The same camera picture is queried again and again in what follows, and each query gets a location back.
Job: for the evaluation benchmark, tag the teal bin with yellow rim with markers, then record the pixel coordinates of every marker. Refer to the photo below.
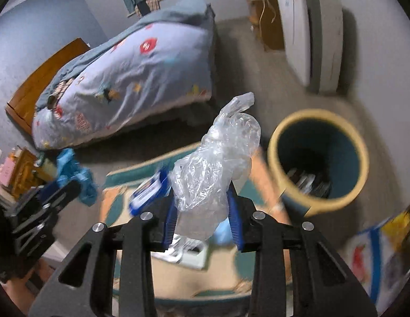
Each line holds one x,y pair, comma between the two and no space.
348,145

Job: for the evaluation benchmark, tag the printed white and blue bag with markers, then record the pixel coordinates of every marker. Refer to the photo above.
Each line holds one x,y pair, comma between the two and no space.
376,257

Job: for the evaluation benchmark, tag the blue cloth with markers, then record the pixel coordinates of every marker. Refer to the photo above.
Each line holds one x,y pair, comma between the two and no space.
72,171

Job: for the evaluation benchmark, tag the white box with black label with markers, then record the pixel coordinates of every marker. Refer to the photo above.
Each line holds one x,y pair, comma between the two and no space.
195,257

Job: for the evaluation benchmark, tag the clear plastic bag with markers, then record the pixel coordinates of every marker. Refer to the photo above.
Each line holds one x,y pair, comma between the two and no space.
208,178

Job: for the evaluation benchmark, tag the blue silver foil packet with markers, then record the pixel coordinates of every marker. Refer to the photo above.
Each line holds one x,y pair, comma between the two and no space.
147,194

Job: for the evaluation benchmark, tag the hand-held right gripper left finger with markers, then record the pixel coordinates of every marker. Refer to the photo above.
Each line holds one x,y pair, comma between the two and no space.
169,226

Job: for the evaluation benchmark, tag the wooden headboard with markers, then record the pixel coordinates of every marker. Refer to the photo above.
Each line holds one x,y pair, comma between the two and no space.
33,89

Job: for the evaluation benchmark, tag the wooden cabinet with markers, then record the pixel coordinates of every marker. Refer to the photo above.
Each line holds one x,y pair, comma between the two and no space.
272,26

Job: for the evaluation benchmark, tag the wooden shelf unit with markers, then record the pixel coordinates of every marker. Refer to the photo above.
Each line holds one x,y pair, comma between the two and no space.
23,171

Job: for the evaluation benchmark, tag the white air purifier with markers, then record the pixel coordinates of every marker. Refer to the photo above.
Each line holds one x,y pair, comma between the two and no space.
297,33

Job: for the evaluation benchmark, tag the printed teal and orange mat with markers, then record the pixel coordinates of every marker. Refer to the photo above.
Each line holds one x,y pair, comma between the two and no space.
132,175

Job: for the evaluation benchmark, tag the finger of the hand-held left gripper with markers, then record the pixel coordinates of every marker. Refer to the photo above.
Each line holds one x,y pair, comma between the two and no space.
56,194

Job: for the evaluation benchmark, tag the black item on sill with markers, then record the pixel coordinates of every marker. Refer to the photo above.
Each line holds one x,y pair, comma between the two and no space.
142,8

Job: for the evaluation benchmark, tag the bed with cartoon duvet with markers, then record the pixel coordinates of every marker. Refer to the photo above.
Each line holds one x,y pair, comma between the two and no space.
132,82

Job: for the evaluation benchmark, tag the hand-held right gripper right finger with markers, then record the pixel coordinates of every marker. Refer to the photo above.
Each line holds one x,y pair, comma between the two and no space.
234,224

